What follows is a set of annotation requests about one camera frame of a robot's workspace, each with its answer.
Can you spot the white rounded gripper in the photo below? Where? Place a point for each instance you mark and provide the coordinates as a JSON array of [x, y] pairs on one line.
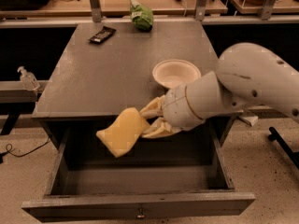
[[175, 106]]

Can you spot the yellow sponge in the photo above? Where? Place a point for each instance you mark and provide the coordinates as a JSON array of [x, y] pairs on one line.
[[121, 135]]

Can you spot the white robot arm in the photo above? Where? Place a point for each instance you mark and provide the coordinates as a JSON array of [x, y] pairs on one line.
[[245, 75]]

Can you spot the grey open top drawer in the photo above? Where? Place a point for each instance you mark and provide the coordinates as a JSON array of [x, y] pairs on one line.
[[179, 176]]

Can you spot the grey cabinet counter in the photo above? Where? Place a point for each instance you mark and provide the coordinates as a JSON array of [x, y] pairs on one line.
[[95, 80]]

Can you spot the white paper bowl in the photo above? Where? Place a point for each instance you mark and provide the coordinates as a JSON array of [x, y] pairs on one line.
[[173, 72]]

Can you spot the black snack bar wrapper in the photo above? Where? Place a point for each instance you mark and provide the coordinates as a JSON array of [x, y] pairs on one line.
[[102, 35]]

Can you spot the green chip bag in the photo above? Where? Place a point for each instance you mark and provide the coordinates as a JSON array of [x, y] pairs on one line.
[[141, 16]]

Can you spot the black stand leg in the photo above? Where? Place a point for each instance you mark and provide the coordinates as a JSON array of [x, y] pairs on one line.
[[275, 136]]

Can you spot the clear sanitizer pump bottle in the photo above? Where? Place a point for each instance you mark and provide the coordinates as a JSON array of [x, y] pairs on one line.
[[28, 79]]

